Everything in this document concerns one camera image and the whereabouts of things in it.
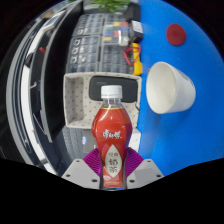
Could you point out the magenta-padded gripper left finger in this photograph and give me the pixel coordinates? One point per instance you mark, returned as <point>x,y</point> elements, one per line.
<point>78,173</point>

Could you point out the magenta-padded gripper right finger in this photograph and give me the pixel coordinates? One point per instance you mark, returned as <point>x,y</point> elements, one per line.
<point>145,173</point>

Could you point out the red drink bottle white cap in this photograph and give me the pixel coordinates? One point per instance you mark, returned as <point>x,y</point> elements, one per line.
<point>111,133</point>

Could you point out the grey pegboard panel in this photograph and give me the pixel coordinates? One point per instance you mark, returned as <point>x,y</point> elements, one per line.
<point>71,146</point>

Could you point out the dark grey upright carton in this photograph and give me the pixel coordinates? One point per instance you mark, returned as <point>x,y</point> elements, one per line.
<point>87,141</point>

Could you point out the small white carton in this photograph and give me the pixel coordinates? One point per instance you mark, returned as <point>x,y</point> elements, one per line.
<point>134,139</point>

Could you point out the cream polka-dot storage box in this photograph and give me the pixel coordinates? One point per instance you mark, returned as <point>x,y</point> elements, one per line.
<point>78,103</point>

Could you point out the black rectangular case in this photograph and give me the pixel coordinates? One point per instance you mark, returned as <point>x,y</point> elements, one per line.
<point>128,88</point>

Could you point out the white mug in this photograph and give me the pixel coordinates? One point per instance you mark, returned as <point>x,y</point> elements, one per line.
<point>165,88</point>

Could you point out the long white overhead lamp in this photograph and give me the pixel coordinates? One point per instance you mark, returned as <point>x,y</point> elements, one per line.
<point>24,100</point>

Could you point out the black overhead shelf unit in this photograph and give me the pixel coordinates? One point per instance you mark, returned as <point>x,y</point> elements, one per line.
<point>56,66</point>

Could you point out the yellow multimeter with red leads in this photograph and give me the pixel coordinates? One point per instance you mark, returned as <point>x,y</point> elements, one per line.
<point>136,61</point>

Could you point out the small black labelled box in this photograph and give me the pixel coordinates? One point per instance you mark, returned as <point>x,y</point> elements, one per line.
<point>136,30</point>

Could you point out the clear organiser with coloured parts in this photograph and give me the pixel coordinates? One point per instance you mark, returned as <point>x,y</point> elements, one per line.
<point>115,33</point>

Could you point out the flat black pouch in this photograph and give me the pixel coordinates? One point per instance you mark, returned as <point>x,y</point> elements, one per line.
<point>133,13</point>

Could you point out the green potted plant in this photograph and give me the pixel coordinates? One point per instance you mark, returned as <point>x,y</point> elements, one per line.
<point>110,5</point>

